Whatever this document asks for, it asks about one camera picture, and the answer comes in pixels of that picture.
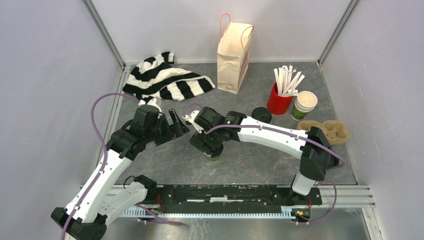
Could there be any paper takeout bag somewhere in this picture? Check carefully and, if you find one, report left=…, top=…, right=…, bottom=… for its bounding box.
left=216, top=13, right=255, bottom=94

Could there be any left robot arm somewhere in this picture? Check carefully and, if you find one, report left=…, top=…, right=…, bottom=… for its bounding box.
left=51, top=104, right=190, bottom=240

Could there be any brown cardboard cup carrier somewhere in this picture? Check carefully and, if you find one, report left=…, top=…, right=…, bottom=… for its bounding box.
left=295, top=120, right=350, bottom=145

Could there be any red straw holder cup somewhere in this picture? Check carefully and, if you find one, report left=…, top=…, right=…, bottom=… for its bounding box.
left=266, top=83, right=294, bottom=116

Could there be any black cup lid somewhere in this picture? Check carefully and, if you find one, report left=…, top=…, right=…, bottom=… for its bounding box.
left=251, top=107, right=272, bottom=124

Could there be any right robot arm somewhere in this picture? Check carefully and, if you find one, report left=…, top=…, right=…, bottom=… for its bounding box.
left=182, top=107, right=346, bottom=204

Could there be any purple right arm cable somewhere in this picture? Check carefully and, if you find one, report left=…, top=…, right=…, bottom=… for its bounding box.
left=183, top=102, right=347, bottom=225

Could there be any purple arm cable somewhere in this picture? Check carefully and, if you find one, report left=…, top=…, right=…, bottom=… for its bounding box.
left=183, top=102, right=347, bottom=225
left=60, top=93, right=143, bottom=240

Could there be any white wrapped straws bundle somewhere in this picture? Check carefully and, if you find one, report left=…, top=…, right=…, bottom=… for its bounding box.
left=273, top=65, right=305, bottom=98

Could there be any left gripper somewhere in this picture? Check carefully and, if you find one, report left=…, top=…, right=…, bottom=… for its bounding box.
left=145, top=108, right=190, bottom=147

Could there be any stack of paper cups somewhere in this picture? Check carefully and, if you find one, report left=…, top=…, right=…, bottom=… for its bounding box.
left=291, top=91, right=318, bottom=120

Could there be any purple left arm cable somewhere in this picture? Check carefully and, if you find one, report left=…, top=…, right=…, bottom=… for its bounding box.
left=60, top=93, right=143, bottom=240

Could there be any black white striped cloth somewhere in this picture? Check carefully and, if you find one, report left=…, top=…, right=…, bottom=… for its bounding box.
left=122, top=51, right=216, bottom=102

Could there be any metal cable duct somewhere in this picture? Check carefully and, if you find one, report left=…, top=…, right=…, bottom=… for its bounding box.
left=120, top=206, right=295, bottom=220

